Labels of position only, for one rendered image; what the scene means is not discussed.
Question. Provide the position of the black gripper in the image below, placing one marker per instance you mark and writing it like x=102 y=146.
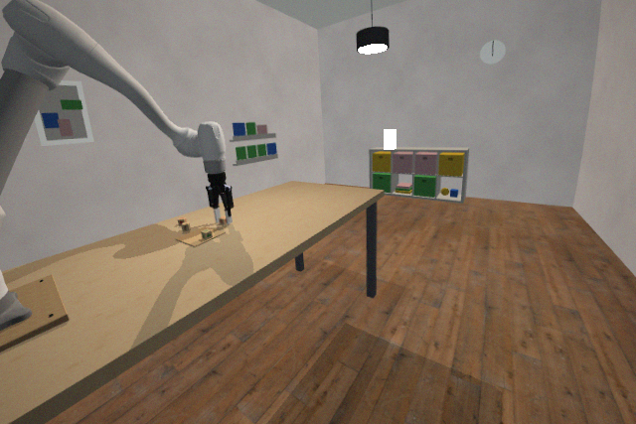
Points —
x=219 y=181

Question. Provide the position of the tan square mat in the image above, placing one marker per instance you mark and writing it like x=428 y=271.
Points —
x=194 y=238

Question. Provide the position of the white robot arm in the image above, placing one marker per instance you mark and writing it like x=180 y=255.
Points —
x=37 y=58

